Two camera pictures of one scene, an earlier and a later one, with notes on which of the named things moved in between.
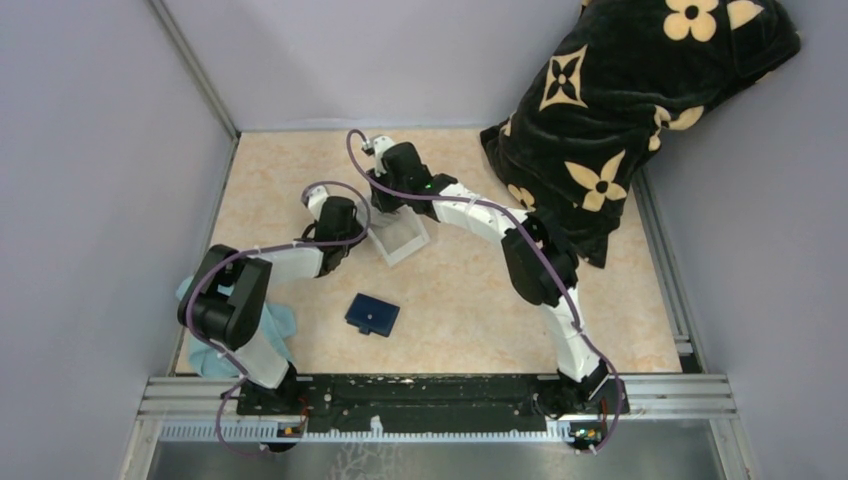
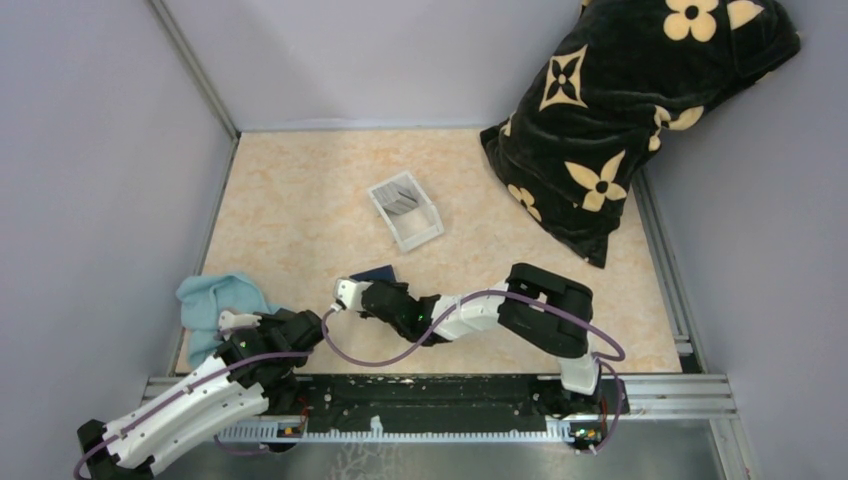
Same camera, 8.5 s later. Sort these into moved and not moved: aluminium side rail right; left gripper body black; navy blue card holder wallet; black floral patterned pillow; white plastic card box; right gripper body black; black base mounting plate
Moved: left gripper body black; right gripper body black; navy blue card holder wallet; white plastic card box
Not moved: black floral patterned pillow; black base mounting plate; aluminium side rail right
